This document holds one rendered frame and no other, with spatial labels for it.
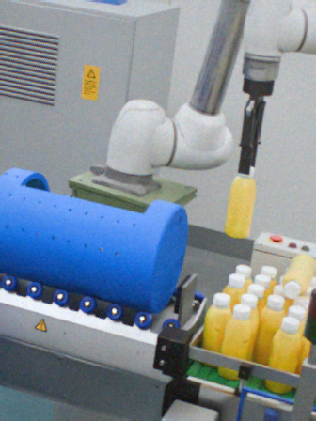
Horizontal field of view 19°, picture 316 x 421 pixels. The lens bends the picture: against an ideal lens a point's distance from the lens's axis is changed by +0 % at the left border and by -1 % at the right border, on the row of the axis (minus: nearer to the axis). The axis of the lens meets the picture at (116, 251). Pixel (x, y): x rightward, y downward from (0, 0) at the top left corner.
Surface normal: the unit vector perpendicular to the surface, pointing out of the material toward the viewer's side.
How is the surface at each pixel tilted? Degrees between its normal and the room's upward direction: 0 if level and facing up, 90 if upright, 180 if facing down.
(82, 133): 90
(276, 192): 90
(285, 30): 87
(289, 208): 90
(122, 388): 110
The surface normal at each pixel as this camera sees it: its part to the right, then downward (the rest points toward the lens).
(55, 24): -0.41, 0.31
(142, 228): -0.18, -0.46
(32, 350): -0.39, 0.61
